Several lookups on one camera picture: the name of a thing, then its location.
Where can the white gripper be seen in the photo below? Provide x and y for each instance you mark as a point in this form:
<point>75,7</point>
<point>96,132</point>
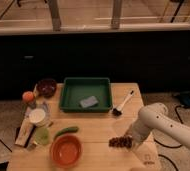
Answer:
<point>137,140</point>

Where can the dark purple grape bunch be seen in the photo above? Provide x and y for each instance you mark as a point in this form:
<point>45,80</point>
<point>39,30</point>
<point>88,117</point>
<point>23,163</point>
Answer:
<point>122,142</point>

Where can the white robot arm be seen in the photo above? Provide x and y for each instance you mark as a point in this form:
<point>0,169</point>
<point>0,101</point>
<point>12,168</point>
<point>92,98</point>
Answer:
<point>154,116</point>

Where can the red orange bowl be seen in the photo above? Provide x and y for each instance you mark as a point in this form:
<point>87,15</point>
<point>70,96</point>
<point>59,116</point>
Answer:
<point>65,151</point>

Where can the dark maroon bowl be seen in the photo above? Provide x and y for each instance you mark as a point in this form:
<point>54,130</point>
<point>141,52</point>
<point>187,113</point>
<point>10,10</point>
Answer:
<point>46,87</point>

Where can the blue grey sponge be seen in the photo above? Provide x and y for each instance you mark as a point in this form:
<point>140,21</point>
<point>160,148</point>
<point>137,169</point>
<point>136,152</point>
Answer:
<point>88,102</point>

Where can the dark blue floor device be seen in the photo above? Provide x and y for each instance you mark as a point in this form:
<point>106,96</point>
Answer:
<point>184,99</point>

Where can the green cucumber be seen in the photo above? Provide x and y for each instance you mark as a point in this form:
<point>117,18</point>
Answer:
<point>72,129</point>

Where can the green plastic tray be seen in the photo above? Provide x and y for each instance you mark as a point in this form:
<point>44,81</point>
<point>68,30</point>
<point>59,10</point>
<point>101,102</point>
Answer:
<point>76,89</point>

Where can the light green cup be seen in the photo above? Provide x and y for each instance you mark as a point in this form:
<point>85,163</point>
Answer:
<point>41,136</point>

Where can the white cup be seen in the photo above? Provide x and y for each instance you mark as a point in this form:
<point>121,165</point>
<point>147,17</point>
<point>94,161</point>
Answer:
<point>38,117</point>

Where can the wooden block with black edge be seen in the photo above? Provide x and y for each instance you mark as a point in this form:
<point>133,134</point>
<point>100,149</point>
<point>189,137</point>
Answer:
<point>25,133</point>

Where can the orange ball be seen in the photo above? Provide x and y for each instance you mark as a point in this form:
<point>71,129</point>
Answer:
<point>28,96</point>

